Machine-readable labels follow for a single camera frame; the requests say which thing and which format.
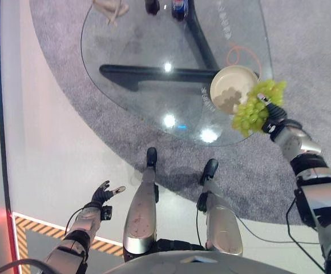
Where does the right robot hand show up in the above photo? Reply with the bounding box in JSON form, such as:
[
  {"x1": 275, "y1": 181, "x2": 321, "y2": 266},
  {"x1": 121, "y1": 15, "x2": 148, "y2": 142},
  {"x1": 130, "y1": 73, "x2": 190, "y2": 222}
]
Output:
[{"x1": 256, "y1": 92, "x2": 288, "y2": 124}]

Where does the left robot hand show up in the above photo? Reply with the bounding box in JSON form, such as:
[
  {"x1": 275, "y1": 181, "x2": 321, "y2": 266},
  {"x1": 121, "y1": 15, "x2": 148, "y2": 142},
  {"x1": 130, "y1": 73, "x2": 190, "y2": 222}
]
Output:
[{"x1": 92, "y1": 180, "x2": 126, "y2": 205}]

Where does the green grape bunch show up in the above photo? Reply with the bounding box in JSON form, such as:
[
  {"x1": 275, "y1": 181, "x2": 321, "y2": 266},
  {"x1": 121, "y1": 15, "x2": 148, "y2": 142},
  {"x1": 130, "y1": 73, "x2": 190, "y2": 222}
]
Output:
[{"x1": 230, "y1": 79, "x2": 288, "y2": 136}]

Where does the beige round plate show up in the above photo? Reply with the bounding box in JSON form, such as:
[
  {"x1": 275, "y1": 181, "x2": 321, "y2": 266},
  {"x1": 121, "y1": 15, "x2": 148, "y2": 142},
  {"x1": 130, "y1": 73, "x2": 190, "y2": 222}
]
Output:
[{"x1": 209, "y1": 65, "x2": 260, "y2": 114}]

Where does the left silver robot leg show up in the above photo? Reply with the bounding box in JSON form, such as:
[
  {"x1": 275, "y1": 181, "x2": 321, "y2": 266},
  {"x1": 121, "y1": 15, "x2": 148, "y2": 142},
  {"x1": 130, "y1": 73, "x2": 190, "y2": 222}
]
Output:
[{"x1": 122, "y1": 147, "x2": 160, "y2": 255}]

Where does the silver robot leg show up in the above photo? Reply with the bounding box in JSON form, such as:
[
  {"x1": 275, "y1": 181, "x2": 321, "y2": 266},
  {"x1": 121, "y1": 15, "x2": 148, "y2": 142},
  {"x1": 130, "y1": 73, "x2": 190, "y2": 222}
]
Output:
[
  {"x1": 122, "y1": 147, "x2": 160, "y2": 255},
  {"x1": 196, "y1": 158, "x2": 244, "y2": 257}
]

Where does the grey carpet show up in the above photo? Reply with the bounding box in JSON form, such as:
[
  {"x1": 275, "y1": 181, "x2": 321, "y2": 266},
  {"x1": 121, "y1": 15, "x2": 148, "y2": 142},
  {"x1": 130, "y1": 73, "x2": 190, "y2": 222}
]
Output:
[{"x1": 28, "y1": 0, "x2": 331, "y2": 226}]

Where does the yellow black hazard tape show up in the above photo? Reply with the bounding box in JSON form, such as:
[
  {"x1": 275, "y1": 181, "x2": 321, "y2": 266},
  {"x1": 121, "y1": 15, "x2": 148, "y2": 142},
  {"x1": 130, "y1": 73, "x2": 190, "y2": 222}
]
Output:
[{"x1": 13, "y1": 215, "x2": 124, "y2": 274}]

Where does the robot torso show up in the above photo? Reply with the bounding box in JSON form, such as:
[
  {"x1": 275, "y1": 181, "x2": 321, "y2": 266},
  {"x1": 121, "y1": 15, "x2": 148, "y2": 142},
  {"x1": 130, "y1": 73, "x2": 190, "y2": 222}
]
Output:
[{"x1": 108, "y1": 239, "x2": 299, "y2": 274}]

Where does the right silver robot leg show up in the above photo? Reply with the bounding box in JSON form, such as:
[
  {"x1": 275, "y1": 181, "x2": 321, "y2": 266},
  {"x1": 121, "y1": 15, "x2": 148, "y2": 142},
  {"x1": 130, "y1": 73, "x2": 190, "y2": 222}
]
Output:
[{"x1": 196, "y1": 158, "x2": 244, "y2": 257}]

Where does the glass table with black base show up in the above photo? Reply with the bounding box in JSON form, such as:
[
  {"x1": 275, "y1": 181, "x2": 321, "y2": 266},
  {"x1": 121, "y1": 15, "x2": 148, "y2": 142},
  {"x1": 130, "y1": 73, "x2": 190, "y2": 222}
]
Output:
[{"x1": 80, "y1": 0, "x2": 275, "y2": 148}]

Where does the blue cola bottle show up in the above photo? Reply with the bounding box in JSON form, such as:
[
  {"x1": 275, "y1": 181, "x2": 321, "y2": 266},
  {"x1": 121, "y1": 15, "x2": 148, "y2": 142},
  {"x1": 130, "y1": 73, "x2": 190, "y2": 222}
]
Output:
[{"x1": 171, "y1": 0, "x2": 189, "y2": 21}]

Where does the dark bottle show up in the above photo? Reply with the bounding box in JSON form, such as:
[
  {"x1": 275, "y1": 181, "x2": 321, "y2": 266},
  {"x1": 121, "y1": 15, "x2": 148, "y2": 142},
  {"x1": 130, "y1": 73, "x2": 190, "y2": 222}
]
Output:
[{"x1": 144, "y1": 0, "x2": 158, "y2": 15}]

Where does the beige wooden figure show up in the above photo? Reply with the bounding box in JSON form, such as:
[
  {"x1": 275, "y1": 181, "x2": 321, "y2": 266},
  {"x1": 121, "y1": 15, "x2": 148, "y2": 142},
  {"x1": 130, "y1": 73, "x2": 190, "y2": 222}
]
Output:
[{"x1": 92, "y1": 0, "x2": 131, "y2": 28}]

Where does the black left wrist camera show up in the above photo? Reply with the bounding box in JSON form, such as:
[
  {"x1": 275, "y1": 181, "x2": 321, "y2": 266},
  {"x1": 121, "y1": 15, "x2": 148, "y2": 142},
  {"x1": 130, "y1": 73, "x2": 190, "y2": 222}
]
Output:
[{"x1": 100, "y1": 205, "x2": 114, "y2": 221}]

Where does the orange cable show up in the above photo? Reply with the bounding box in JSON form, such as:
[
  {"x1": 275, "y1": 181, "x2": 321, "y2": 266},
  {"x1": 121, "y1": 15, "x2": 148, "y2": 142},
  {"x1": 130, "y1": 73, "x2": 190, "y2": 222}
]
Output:
[{"x1": 226, "y1": 42, "x2": 262, "y2": 75}]

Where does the thick black cable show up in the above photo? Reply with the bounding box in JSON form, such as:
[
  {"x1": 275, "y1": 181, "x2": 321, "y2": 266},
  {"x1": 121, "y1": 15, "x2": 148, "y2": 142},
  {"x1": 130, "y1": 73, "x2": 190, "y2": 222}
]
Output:
[{"x1": 0, "y1": 258, "x2": 51, "y2": 274}]

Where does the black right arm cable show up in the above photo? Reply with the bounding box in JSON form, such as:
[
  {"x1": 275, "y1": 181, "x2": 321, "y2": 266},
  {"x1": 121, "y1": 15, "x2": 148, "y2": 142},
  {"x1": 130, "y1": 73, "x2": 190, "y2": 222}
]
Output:
[{"x1": 285, "y1": 196, "x2": 326, "y2": 272}]

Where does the thin black cable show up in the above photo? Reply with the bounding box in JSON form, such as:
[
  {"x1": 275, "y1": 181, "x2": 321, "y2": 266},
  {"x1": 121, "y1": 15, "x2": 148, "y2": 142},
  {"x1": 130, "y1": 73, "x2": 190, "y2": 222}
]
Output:
[{"x1": 235, "y1": 216, "x2": 322, "y2": 246}]

